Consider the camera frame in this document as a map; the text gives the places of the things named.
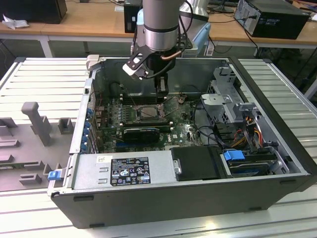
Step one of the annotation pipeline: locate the metal socket cover frame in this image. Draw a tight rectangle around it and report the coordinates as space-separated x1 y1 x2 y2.
160 96 180 118

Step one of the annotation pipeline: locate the green RAM stick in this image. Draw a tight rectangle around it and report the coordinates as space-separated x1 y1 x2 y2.
0 162 18 172

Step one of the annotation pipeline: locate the grey parts rack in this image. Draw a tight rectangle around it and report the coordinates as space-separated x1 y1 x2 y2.
0 101 77 192

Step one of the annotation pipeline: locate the grey case latch handle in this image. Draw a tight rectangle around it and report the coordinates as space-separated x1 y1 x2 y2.
85 54 100 72

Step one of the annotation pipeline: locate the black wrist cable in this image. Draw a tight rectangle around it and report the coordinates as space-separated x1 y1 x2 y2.
130 23 139 54

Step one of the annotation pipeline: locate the CPU socket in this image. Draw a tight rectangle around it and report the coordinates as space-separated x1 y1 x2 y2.
135 104 166 122

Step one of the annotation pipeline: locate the green motherboard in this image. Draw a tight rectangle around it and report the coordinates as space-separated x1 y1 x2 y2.
95 93 216 153

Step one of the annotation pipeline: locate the silver power supply unit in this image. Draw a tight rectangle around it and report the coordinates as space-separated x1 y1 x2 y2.
71 151 178 191

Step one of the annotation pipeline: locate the yellow orange wire bundle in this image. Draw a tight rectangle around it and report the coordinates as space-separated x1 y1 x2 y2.
234 116 263 149

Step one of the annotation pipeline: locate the black cable bundle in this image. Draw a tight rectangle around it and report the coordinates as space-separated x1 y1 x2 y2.
193 99 238 149

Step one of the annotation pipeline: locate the long wooden desk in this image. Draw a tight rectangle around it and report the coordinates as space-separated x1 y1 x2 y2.
0 0 216 58

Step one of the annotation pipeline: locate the small black PC tower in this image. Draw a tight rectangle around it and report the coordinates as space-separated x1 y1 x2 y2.
123 3 144 34

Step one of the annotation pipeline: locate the hard disk in blue carrier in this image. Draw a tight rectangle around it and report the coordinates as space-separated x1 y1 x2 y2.
222 149 272 178

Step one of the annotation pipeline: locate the thin metal locking lever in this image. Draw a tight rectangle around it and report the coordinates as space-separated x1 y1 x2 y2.
163 103 180 118
128 91 139 111

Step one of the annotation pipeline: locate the black graphics card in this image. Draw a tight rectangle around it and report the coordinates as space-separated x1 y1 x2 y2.
123 127 161 144

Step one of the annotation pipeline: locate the blue plastic latch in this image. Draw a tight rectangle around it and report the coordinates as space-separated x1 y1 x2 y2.
48 170 63 181

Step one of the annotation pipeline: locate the crumpled white paper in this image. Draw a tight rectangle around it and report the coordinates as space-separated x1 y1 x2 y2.
1 13 30 31

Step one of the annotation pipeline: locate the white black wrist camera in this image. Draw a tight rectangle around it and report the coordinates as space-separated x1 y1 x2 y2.
122 45 151 81

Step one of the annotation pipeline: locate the black PC with cables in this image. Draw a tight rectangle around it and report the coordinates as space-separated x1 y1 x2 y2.
234 0 312 40

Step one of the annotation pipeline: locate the wide black PC tower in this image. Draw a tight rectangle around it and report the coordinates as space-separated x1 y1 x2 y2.
0 0 68 25

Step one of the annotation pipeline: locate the silver metal drive cage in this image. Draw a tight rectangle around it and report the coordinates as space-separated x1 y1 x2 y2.
201 66 263 124

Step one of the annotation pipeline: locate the black plastic drive cover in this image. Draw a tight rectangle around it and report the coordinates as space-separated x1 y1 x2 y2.
170 146 225 181

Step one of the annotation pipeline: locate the black open PC case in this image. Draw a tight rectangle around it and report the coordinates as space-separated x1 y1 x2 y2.
47 55 317 230

